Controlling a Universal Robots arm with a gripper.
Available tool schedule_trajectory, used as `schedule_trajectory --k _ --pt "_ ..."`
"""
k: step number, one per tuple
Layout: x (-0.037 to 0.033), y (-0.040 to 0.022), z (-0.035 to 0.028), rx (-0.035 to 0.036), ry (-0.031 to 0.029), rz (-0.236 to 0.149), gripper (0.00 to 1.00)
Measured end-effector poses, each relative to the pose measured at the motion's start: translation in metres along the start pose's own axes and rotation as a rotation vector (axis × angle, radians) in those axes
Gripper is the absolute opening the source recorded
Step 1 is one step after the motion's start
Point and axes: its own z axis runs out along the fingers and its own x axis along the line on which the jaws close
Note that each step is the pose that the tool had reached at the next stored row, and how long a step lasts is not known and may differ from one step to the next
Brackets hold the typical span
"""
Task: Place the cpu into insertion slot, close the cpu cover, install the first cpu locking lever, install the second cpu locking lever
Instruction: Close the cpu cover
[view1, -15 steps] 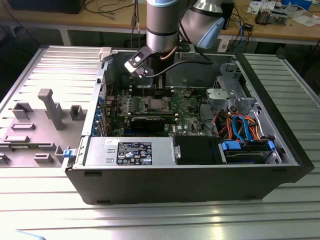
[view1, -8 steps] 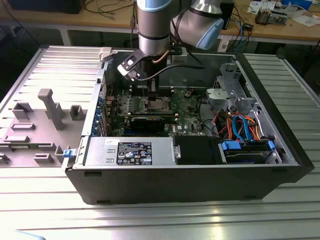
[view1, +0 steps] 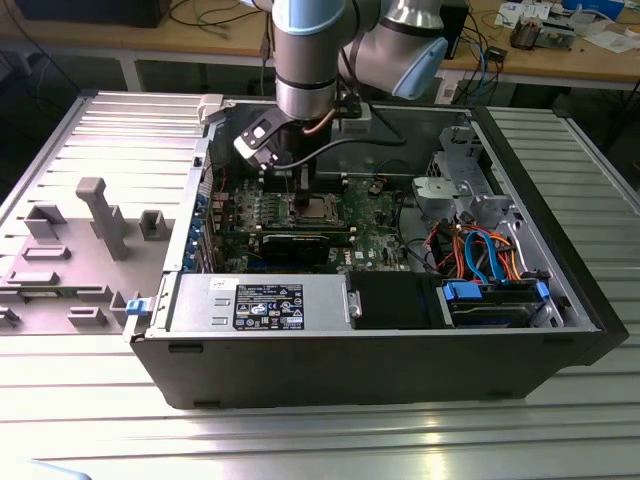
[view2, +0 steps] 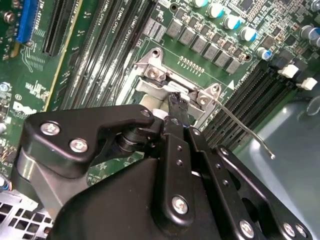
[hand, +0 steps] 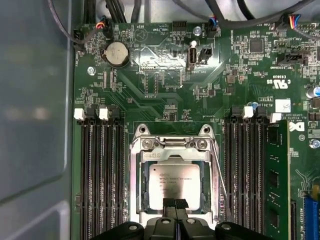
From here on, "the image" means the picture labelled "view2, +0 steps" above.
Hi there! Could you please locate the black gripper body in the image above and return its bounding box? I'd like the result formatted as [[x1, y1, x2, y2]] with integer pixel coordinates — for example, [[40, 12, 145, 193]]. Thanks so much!
[[47, 156, 253, 240]]

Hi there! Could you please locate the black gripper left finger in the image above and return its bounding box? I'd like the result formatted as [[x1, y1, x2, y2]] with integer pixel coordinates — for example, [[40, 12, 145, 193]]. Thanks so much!
[[11, 92, 198, 227]]

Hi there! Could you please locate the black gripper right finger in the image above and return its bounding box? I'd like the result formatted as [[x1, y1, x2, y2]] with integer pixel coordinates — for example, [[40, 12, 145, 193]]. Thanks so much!
[[178, 93, 315, 240]]

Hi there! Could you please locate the silver square CPU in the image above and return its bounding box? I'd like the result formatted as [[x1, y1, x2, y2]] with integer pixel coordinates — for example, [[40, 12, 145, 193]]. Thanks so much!
[[138, 96, 171, 111]]

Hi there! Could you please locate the metal wire locking lever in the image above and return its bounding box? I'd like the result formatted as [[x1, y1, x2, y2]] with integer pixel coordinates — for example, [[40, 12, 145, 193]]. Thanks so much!
[[211, 96, 276, 160]]

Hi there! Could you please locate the metal socket cover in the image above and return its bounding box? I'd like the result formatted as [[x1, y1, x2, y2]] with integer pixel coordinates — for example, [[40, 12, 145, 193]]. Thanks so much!
[[136, 76, 208, 122]]

